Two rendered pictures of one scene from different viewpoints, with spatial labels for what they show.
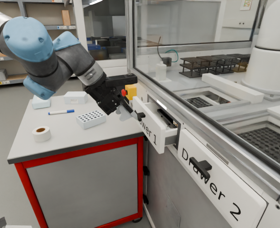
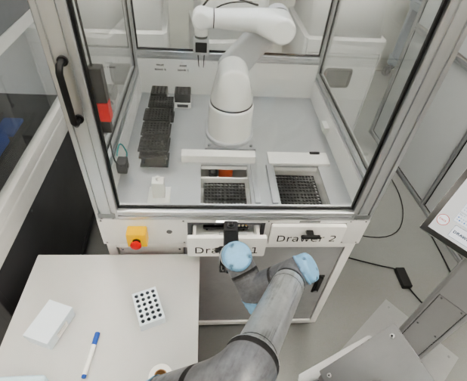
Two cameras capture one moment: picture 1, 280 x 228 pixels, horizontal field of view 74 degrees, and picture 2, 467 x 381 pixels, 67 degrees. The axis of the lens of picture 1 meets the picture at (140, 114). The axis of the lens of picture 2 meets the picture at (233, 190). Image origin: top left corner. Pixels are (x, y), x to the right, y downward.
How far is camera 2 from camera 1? 110 cm
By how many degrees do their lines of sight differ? 62
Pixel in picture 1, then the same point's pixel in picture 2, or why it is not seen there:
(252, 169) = (337, 216)
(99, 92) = not seen: hidden behind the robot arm
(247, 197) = (339, 228)
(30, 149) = not seen: outside the picture
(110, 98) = not seen: hidden behind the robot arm
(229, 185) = (326, 230)
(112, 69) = (3, 233)
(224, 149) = (317, 217)
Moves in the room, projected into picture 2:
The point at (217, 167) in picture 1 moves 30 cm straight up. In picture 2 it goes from (317, 227) to (339, 168)
